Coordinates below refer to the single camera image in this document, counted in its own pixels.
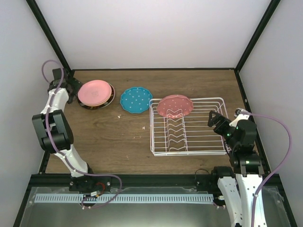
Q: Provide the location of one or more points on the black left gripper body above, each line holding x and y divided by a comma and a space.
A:
75, 88

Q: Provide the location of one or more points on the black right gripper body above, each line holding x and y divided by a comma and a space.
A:
220, 130

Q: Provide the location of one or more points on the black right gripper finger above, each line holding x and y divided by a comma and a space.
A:
211, 123
215, 116

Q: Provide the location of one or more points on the light pink plate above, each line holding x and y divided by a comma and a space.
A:
94, 92

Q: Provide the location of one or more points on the yellow plate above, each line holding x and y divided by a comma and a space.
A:
99, 105

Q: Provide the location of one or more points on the dark pink scalloped plate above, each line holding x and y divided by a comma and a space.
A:
175, 106

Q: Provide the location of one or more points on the dark striped rim plate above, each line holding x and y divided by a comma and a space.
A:
94, 108

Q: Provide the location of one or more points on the teal plate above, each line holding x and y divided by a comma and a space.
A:
136, 100

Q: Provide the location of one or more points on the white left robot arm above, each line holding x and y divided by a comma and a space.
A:
55, 136

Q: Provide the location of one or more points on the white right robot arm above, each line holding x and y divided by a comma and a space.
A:
240, 184

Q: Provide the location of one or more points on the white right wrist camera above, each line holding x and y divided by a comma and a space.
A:
240, 114

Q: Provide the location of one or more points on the white wire dish rack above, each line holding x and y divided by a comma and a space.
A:
189, 135

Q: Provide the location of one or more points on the black front mounting rail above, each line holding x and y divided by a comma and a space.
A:
203, 182

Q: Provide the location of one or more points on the slotted grey cable duct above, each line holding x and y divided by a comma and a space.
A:
126, 198

